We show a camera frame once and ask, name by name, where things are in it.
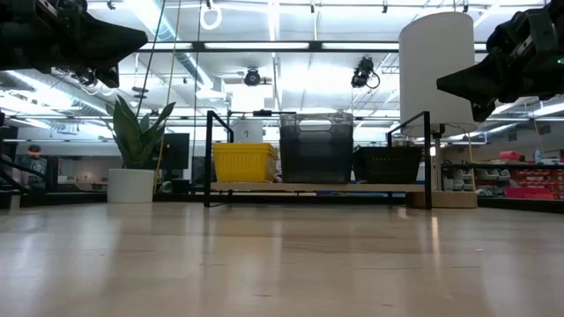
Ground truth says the black aluminium rig frame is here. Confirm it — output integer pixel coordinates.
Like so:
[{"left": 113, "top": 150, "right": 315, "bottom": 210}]
[{"left": 0, "top": 40, "right": 564, "bottom": 210}]

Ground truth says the black mesh plastic basket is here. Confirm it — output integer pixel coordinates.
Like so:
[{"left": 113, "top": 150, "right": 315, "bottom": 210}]
[
  {"left": 353, "top": 151, "right": 423, "bottom": 185},
  {"left": 353, "top": 145, "right": 423, "bottom": 151},
  {"left": 353, "top": 148, "right": 423, "bottom": 154}
]

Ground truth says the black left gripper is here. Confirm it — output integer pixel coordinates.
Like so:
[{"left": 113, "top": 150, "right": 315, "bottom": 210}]
[{"left": 34, "top": 0, "right": 149, "bottom": 89}]

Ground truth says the long thin black cable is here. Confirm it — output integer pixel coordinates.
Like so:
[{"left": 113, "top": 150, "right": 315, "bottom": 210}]
[{"left": 134, "top": 0, "right": 168, "bottom": 120}]

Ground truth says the black camera with cable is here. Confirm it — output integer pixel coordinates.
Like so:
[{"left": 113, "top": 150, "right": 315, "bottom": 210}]
[{"left": 350, "top": 55, "right": 381, "bottom": 90}]

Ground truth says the yellow plastic basket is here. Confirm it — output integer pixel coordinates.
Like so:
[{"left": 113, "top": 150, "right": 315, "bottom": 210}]
[
  {"left": 212, "top": 142, "right": 279, "bottom": 150},
  {"left": 212, "top": 147, "right": 279, "bottom": 154},
  {"left": 212, "top": 151, "right": 279, "bottom": 183}
]

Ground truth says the grey translucent plastic basket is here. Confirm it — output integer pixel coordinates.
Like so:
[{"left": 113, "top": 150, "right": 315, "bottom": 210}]
[
  {"left": 280, "top": 131, "right": 353, "bottom": 184},
  {"left": 279, "top": 122, "right": 354, "bottom": 177},
  {"left": 279, "top": 112, "right": 355, "bottom": 168}
]

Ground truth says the black monitor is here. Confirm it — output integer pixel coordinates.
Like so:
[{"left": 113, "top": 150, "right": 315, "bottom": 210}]
[{"left": 159, "top": 132, "right": 190, "bottom": 171}]

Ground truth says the snake plant in white pot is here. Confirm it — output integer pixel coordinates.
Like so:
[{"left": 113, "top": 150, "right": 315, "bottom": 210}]
[{"left": 104, "top": 94, "right": 177, "bottom": 204}]

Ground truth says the black round overhead camera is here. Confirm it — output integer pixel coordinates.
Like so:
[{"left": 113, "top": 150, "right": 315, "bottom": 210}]
[{"left": 243, "top": 67, "right": 273, "bottom": 88}]

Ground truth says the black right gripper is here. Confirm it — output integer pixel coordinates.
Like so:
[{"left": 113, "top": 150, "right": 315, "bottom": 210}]
[{"left": 436, "top": 6, "right": 550, "bottom": 122}]

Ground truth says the person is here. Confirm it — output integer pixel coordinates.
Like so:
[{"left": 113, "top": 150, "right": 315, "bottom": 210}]
[{"left": 19, "top": 144, "right": 48, "bottom": 191}]

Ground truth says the wooden shelf with black frame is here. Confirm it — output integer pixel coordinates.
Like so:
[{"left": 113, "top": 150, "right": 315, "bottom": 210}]
[{"left": 203, "top": 109, "right": 434, "bottom": 210}]

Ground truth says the white cable ring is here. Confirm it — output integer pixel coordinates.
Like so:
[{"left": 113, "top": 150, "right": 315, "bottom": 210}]
[{"left": 199, "top": 2, "right": 224, "bottom": 31}]

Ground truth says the rack with red bins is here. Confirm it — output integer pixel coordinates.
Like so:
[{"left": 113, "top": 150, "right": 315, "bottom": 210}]
[{"left": 440, "top": 149, "right": 564, "bottom": 200}]

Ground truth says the white cylindrical bin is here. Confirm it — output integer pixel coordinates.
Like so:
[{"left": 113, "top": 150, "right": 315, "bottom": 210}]
[{"left": 398, "top": 11, "right": 479, "bottom": 210}]

